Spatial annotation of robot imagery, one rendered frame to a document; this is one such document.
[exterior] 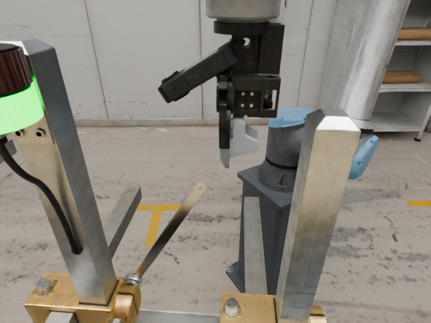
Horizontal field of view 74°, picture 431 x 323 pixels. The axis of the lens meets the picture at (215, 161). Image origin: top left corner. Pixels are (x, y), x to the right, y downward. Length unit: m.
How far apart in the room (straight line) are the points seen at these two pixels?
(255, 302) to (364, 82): 0.68
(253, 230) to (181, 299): 0.97
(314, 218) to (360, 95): 0.66
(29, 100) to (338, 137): 0.23
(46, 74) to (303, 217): 0.25
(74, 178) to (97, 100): 2.92
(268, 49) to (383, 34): 0.57
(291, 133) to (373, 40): 0.33
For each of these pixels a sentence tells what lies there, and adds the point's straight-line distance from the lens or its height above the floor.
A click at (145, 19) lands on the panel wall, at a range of 2.92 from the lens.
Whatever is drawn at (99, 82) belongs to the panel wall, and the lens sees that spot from 3.15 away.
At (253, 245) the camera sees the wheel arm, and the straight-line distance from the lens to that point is 0.50.
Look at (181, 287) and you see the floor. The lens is 1.50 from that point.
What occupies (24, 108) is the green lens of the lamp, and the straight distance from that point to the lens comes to 0.23.
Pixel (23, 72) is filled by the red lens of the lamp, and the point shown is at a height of 1.16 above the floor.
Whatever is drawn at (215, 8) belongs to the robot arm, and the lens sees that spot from 0.36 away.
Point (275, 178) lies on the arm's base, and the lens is 1.04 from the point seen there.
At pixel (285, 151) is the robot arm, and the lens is 0.99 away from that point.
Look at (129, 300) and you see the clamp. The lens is 0.42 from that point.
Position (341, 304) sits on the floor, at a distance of 1.55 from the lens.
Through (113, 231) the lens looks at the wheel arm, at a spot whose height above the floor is 0.86.
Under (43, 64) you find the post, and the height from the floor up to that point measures 1.16.
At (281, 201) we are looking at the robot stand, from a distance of 1.01.
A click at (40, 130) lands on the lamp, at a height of 1.11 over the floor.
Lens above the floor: 1.21
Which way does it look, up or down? 30 degrees down
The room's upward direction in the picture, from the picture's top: straight up
